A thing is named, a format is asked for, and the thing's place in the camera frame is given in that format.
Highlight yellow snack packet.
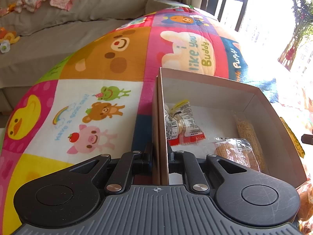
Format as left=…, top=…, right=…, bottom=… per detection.
left=280, top=117, right=305, bottom=158

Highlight brown bread bun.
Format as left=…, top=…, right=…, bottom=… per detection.
left=214, top=138, right=261, bottom=171

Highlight white red biscuit packet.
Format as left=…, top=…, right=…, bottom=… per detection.
left=164, top=99, right=205, bottom=146

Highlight pink cardboard box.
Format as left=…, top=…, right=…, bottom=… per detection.
left=152, top=68, right=307, bottom=188

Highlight long sesame bar packet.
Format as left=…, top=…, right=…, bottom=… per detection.
left=234, top=115, right=268, bottom=173

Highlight colourful cartoon play mat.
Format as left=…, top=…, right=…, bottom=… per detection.
left=0, top=3, right=313, bottom=235

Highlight yellow wrapped bun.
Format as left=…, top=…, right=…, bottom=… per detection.
left=297, top=180, right=313, bottom=234

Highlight potted palm plant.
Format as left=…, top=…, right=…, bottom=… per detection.
left=278, top=0, right=312, bottom=71

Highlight grey sofa bed cushion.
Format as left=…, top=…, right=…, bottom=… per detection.
left=0, top=0, right=170, bottom=112

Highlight orange yellow baby toy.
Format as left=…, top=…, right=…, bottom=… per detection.
left=0, top=27, right=20, bottom=54

